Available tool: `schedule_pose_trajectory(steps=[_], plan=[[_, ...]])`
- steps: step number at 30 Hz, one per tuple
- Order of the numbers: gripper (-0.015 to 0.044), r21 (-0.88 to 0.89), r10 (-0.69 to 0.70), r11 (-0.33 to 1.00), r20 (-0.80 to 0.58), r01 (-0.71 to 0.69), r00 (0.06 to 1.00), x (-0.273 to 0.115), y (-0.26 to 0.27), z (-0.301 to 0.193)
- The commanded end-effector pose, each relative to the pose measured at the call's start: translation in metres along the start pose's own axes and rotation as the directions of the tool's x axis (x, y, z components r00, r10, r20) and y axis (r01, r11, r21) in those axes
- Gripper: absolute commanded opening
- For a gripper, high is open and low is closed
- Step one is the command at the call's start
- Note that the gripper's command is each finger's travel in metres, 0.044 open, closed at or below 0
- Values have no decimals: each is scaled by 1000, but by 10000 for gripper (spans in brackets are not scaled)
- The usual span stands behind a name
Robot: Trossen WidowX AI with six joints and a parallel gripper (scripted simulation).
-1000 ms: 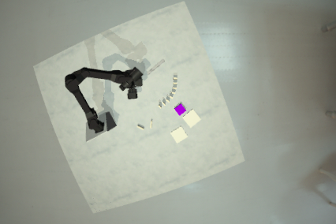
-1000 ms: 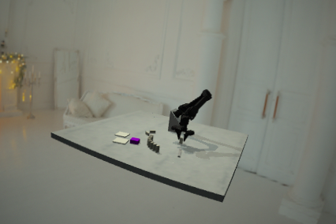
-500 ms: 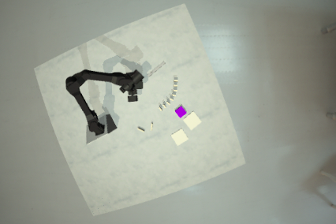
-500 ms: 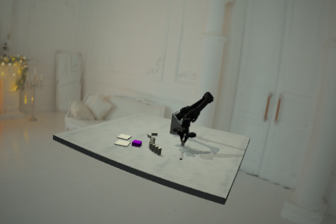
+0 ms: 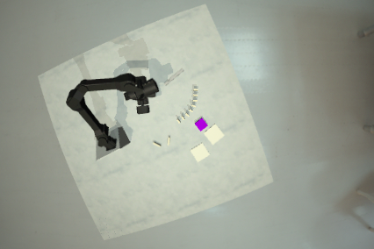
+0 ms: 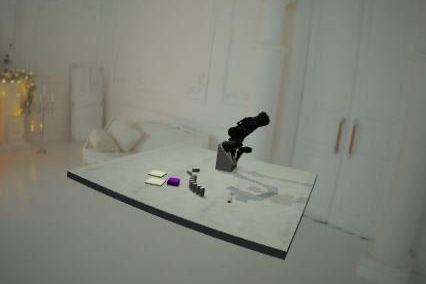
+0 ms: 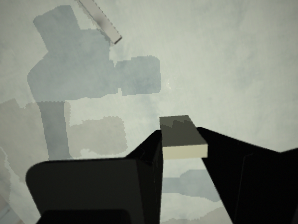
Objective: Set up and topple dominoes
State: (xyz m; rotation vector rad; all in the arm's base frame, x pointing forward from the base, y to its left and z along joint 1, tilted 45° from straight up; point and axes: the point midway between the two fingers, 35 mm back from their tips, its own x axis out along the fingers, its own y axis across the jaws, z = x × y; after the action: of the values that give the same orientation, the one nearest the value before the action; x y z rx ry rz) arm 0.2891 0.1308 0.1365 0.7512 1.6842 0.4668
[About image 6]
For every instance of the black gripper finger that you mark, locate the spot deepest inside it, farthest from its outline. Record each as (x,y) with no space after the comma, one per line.
(233,152)
(238,155)

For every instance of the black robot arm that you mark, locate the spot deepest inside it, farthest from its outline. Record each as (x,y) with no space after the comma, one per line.
(250,124)

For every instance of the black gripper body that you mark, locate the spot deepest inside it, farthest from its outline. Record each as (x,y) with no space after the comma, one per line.
(242,149)

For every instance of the purple block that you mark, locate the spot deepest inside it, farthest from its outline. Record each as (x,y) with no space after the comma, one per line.
(173,182)

